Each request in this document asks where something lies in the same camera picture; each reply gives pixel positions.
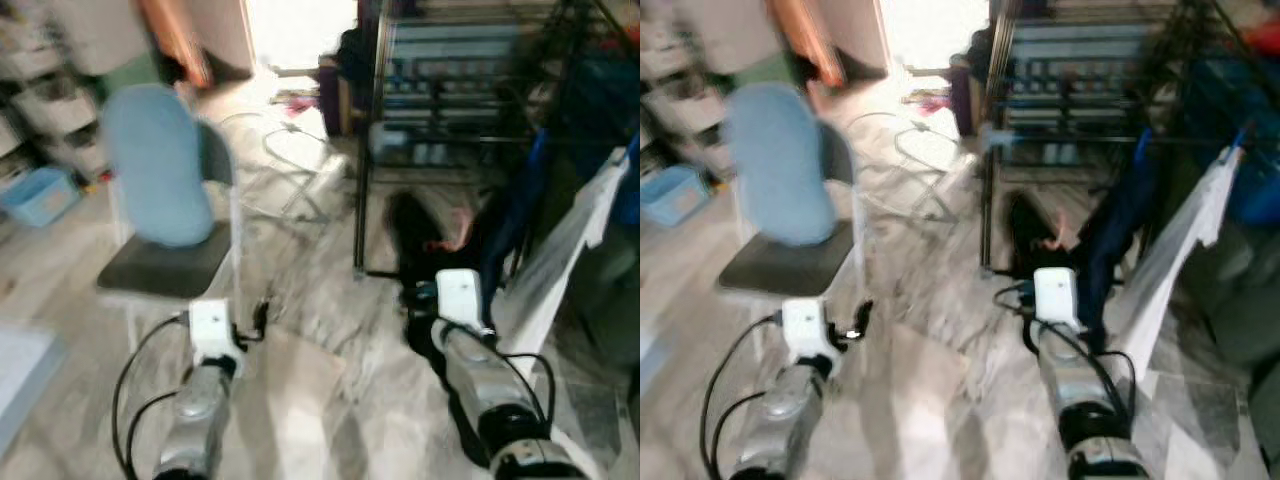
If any black garment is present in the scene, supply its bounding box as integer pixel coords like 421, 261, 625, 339
1004, 189, 1112, 352
384, 189, 522, 462

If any pink plastic hanger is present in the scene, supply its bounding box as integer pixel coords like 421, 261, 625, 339
1039, 209, 1082, 252
424, 204, 474, 254

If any grey folding chair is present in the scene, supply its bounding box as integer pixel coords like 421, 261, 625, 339
96, 120, 242, 302
717, 120, 862, 297

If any navy shirt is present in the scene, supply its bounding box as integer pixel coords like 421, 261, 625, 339
1084, 124, 1167, 352
477, 124, 552, 322

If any white shirt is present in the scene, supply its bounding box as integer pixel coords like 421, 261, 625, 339
494, 144, 632, 382
1114, 144, 1247, 382

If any black metal drying rack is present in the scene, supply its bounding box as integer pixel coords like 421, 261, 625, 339
344, 0, 641, 282
974, 0, 1280, 277

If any blue chair cushion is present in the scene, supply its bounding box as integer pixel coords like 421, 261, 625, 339
99, 84, 215, 250
721, 82, 837, 249

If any purple armchair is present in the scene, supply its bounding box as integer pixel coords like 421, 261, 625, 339
317, 24, 377, 137
947, 24, 1002, 137

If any pink toy pile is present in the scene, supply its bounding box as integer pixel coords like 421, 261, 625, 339
900, 91, 951, 117
269, 91, 322, 117

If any blue plastic basket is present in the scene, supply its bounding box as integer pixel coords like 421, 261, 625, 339
640, 164, 717, 227
0, 164, 82, 227

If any white folding table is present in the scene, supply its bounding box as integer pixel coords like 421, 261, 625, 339
0, 324, 67, 452

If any blue storage bag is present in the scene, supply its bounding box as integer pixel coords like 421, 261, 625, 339
569, 54, 641, 227
1189, 54, 1280, 227

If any green white air purifier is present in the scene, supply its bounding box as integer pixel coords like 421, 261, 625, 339
720, 0, 816, 91
89, 0, 192, 97

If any white shelf cart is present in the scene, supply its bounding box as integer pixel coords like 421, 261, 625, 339
640, 60, 737, 172
0, 60, 107, 182

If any brown wooden board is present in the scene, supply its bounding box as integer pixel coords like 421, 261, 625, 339
134, 0, 217, 92
769, 0, 847, 92

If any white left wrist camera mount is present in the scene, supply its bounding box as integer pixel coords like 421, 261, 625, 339
779, 297, 834, 364
187, 297, 240, 364

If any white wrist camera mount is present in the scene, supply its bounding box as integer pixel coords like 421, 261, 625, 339
1032, 266, 1082, 332
779, 297, 834, 364
434, 267, 487, 334
187, 297, 240, 364

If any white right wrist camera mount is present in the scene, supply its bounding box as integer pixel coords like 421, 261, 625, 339
1032, 266, 1082, 332
434, 267, 487, 334

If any white tubular frame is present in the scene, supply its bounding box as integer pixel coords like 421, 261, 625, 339
214, 109, 352, 227
849, 109, 987, 227

